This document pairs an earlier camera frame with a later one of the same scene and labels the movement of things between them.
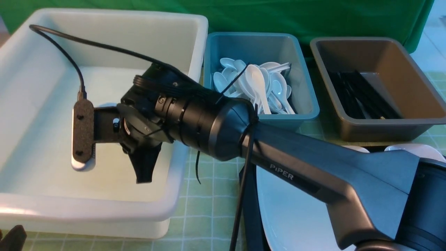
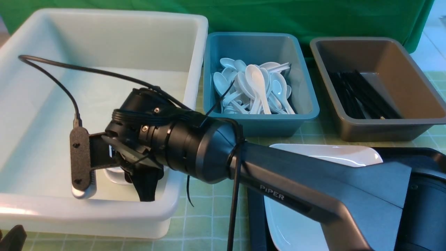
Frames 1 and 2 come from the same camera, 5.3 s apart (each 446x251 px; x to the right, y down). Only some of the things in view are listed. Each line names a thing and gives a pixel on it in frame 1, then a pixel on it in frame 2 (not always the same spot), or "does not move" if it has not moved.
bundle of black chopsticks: (350, 84) does not move
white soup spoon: (256, 75) does not move
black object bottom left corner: (14, 240) does not move
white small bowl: (421, 150) -> (116, 174)
